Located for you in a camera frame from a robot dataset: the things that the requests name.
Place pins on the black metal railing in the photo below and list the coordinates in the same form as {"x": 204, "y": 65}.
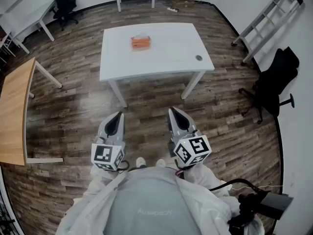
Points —
{"x": 6, "y": 219}

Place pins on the person's left forearm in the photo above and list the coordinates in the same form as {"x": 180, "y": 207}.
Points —
{"x": 105, "y": 180}

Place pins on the person's left shoe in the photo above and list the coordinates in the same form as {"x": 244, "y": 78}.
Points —
{"x": 141, "y": 161}

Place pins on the person's shoe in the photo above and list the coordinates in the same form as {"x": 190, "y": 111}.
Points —
{"x": 160, "y": 162}
{"x": 141, "y": 161}

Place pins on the white power strip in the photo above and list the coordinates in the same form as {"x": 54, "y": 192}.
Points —
{"x": 172, "y": 9}

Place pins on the person's right shoe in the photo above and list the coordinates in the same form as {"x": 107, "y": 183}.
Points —
{"x": 160, "y": 162}

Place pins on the white metal rack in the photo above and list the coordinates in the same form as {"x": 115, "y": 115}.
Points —
{"x": 7, "y": 46}

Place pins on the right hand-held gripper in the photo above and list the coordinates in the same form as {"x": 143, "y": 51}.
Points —
{"x": 195, "y": 146}

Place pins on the orange tissue box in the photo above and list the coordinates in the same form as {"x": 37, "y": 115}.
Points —
{"x": 140, "y": 44}

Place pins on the person's right forearm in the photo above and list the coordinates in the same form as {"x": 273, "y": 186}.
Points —
{"x": 200, "y": 177}

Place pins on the white tissue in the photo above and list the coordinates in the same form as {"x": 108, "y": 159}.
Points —
{"x": 140, "y": 35}
{"x": 176, "y": 53}

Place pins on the dark grey equipment box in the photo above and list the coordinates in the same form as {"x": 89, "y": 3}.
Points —
{"x": 276, "y": 204}

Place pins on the white ladder frame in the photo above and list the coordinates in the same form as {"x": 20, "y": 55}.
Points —
{"x": 269, "y": 18}

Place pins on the long white desk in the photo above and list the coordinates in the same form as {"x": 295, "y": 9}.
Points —
{"x": 27, "y": 18}

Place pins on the black office chair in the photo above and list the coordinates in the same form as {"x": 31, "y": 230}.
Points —
{"x": 276, "y": 79}
{"x": 64, "y": 4}

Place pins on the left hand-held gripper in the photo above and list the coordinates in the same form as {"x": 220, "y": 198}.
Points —
{"x": 102, "y": 154}

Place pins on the wooden top table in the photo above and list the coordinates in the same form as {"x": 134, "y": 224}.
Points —
{"x": 13, "y": 111}

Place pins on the person's torso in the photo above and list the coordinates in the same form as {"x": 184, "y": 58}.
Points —
{"x": 151, "y": 204}

